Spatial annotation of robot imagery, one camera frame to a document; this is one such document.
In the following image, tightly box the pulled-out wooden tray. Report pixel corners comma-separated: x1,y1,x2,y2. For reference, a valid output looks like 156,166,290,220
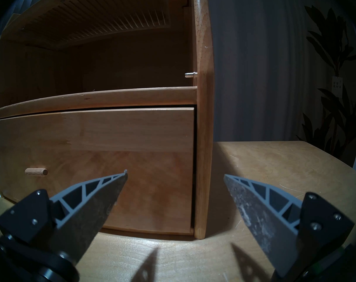
5,0,171,47

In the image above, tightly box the tall dark leafy plant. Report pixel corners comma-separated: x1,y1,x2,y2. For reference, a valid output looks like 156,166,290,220
295,4,356,164

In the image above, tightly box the wooden cabinet frame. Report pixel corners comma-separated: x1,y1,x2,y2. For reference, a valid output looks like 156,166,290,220
0,0,215,240

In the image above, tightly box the wooden drawer with knob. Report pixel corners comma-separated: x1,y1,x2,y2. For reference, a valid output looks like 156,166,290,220
0,107,195,234

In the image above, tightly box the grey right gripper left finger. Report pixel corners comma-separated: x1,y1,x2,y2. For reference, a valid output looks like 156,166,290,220
0,170,128,268

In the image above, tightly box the white plant tag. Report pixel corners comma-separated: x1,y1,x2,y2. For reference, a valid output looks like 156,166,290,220
332,76,343,97

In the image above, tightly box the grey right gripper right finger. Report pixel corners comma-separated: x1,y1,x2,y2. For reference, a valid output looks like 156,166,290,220
224,174,355,278

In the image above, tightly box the grey curtain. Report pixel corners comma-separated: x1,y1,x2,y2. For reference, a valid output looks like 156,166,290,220
207,0,356,144

